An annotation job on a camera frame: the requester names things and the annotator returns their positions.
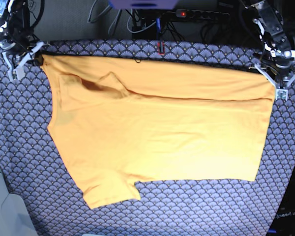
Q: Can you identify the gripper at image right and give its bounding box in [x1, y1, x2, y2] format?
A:
[253, 50, 295, 100]

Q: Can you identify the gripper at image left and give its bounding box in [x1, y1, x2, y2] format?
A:
[0, 34, 45, 81]

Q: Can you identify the yellow T-shirt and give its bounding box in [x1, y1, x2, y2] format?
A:
[42, 55, 275, 208]

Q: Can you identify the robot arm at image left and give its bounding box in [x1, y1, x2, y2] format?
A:
[0, 0, 45, 81]

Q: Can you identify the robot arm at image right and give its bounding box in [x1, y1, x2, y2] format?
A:
[240, 0, 295, 101]

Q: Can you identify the purple box at top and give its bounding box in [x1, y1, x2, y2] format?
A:
[109, 0, 178, 9]

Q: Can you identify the black power strip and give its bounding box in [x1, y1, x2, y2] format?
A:
[162, 9, 231, 22]

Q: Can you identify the red-framed black clip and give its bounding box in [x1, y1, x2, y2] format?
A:
[157, 41, 165, 55]

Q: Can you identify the blue fan-patterned tablecloth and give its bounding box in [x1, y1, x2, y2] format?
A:
[0, 50, 295, 236]

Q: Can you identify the black OpenArm case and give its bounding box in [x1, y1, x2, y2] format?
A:
[267, 167, 295, 236]

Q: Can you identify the white furniture at lower left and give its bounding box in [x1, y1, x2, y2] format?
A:
[0, 170, 37, 236]

